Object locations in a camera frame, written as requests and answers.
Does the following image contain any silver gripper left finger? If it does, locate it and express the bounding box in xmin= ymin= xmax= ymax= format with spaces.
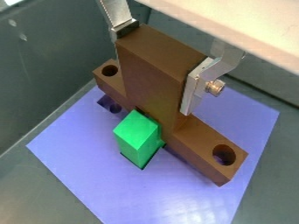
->
xmin=96 ymin=0 xmax=139 ymax=42

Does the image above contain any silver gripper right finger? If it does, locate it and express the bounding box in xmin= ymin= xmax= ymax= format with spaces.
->
xmin=180 ymin=38 xmax=245 ymax=116

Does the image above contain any brown T-shaped block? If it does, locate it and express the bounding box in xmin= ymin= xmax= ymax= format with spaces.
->
xmin=93 ymin=24 xmax=248 ymax=186

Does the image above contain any purple base board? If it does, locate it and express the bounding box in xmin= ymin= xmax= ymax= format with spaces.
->
xmin=26 ymin=88 xmax=279 ymax=224

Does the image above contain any green U-shaped block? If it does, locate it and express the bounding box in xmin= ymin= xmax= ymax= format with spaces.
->
xmin=113 ymin=110 xmax=164 ymax=169

